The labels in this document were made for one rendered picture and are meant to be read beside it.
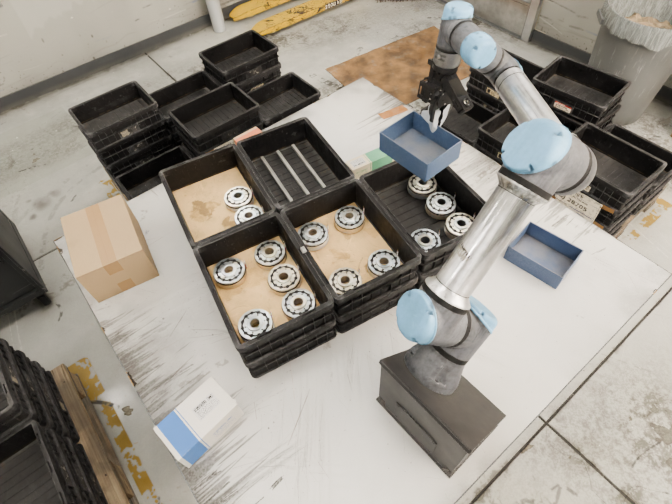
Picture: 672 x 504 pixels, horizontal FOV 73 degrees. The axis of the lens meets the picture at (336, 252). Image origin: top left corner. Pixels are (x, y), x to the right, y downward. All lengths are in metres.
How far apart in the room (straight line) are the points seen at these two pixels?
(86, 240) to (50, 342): 1.07
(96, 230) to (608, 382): 2.20
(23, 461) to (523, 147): 1.88
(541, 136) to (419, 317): 0.43
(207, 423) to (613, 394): 1.76
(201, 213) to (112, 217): 0.31
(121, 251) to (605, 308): 1.60
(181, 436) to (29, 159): 2.81
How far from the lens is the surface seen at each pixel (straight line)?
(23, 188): 3.63
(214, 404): 1.37
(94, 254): 1.71
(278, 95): 2.98
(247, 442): 1.41
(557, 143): 0.94
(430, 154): 1.46
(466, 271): 0.99
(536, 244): 1.79
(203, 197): 1.76
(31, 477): 2.03
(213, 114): 2.74
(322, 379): 1.43
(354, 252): 1.50
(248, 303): 1.44
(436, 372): 1.16
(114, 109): 3.02
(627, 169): 2.56
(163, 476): 2.23
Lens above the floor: 2.04
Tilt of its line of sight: 54 degrees down
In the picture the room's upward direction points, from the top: 5 degrees counter-clockwise
